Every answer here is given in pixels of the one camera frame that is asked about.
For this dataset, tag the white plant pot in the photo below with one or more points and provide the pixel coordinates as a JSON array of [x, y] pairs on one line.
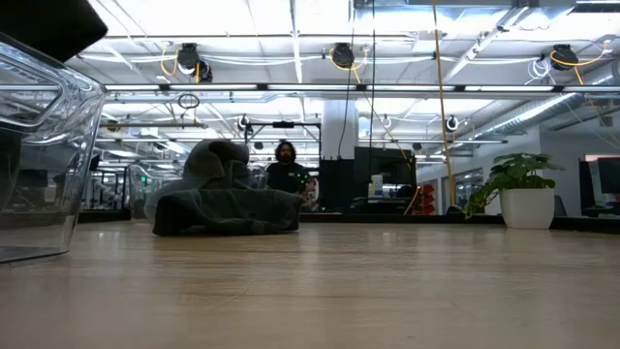
[[527, 208]]

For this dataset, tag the black aluminium table frame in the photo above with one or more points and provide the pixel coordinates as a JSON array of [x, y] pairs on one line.
[[387, 218]]

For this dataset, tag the black cabinet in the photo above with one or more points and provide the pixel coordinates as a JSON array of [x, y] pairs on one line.
[[334, 184]]

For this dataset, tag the long light bar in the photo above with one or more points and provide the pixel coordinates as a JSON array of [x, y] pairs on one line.
[[310, 87]]

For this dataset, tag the dark grey cap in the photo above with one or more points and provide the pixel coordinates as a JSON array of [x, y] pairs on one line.
[[227, 211]]

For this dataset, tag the silver air duct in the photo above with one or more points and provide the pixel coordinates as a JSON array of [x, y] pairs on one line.
[[533, 114]]

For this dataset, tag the person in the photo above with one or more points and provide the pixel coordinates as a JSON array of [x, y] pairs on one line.
[[286, 177]]

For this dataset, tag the white bottle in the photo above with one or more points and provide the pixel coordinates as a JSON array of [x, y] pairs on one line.
[[377, 186]]

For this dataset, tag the red storage bins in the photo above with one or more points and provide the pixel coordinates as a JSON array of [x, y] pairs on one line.
[[427, 199]]

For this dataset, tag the black rig frame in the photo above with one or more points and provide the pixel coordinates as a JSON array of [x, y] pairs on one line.
[[283, 124]]

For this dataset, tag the clear plastic bin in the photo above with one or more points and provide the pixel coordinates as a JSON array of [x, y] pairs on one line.
[[92, 121]]

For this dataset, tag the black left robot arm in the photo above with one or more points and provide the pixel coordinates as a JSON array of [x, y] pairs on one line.
[[43, 19]]

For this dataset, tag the green potted plant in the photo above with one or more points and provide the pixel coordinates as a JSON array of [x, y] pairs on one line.
[[513, 172]]

